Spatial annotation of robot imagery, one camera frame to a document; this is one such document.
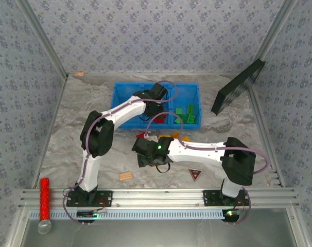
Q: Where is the blue three-compartment bin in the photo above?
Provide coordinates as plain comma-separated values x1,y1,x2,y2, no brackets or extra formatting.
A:
111,82,202,129

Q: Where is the black triangular red-light marker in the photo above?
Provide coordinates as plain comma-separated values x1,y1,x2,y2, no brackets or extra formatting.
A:
188,168,203,182

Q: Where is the black checkered panel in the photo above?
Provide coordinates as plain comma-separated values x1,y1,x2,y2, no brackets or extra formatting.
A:
211,59,267,116

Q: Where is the red glitter tube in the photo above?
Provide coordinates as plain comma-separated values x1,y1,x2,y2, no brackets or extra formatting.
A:
38,177,53,235

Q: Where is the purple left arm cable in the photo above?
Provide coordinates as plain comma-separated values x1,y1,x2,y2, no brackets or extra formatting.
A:
62,81,178,226

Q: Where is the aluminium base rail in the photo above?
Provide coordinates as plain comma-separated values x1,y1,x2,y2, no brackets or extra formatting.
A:
19,187,300,209

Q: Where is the light blue slotted cable duct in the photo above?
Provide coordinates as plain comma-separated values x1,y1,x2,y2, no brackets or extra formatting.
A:
28,208,239,221

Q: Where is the aluminium side rail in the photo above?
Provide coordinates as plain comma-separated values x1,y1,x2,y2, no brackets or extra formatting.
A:
32,74,69,190
248,84,285,187

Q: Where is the aluminium frame post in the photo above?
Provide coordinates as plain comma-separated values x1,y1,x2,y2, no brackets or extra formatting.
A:
255,0,298,61

